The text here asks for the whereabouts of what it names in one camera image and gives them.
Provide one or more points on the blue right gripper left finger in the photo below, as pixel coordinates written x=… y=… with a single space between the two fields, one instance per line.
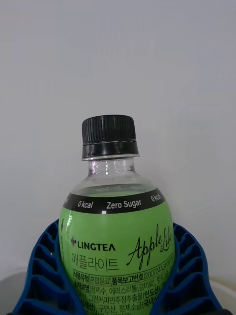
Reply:
x=44 y=275

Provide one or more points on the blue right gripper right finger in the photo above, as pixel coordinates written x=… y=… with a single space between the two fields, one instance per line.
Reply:
x=189 y=278

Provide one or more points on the green label plastic bottle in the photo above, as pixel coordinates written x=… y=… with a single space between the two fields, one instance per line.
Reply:
x=115 y=231

